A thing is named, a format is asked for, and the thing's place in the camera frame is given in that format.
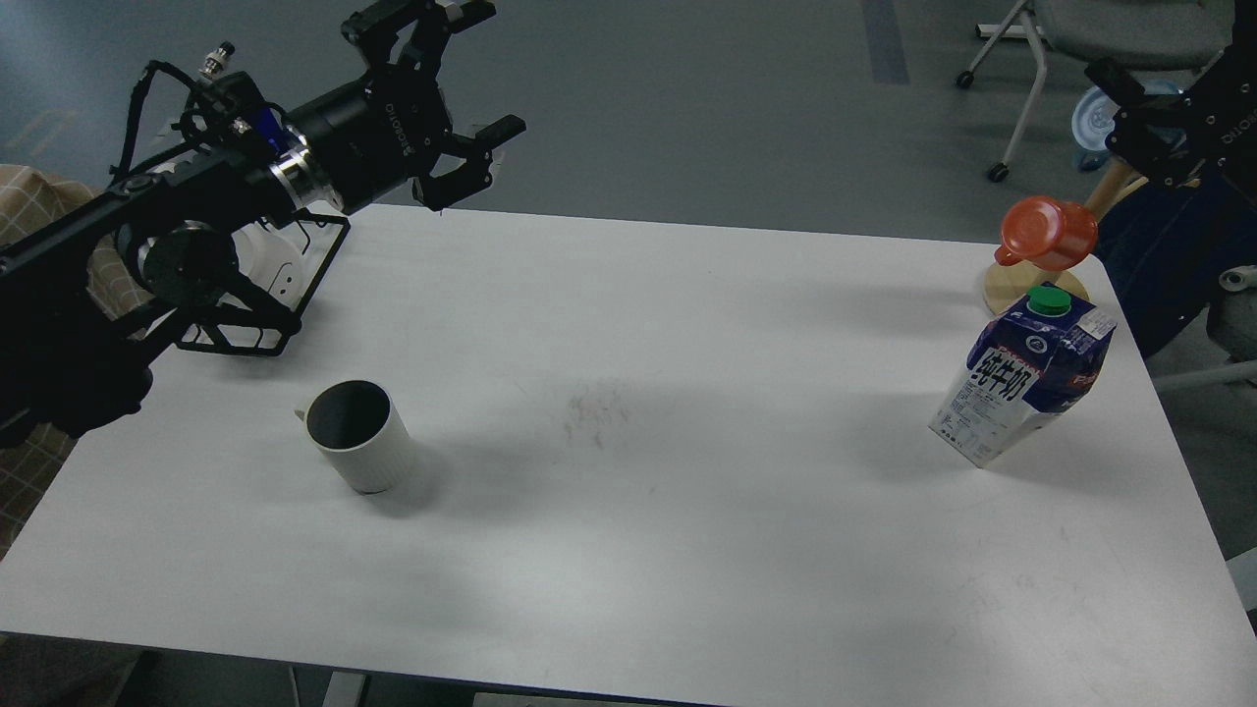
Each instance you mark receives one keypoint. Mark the dark blue cloth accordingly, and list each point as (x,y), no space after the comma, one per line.
(1165,252)

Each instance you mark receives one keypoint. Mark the beige checkered cloth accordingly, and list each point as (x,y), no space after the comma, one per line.
(32,199)

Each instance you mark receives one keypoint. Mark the wooden cup tree stand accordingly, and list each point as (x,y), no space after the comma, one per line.
(1003,286)

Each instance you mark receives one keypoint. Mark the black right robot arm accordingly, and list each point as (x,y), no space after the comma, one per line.
(1245,39)

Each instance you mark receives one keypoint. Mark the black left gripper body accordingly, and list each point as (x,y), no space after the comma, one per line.
(354,144)

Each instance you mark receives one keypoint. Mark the black wire dish rack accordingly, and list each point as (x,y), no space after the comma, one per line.
(236,329)

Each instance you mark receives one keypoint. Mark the white cup in rack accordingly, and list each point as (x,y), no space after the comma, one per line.
(271,262)

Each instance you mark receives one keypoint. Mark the grey office chair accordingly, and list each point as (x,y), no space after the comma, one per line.
(1145,36)

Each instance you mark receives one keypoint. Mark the orange plastic cup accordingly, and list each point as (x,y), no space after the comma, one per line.
(1050,234)

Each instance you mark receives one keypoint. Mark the white ribbed mug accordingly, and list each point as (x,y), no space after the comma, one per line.
(356,427)

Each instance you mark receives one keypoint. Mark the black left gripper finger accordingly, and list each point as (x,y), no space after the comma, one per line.
(476,156)
(375,31)

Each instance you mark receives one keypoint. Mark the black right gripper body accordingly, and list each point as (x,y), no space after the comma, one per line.
(1216,123)

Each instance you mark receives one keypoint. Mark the blue white milk carton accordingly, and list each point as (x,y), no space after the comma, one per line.
(1028,367)

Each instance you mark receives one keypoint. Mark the blue plastic cup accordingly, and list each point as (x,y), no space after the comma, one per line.
(1093,119)

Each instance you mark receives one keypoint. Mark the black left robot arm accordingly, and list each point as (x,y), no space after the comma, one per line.
(202,158)

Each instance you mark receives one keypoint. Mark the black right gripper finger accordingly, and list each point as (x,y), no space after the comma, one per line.
(1138,109)
(1148,150)

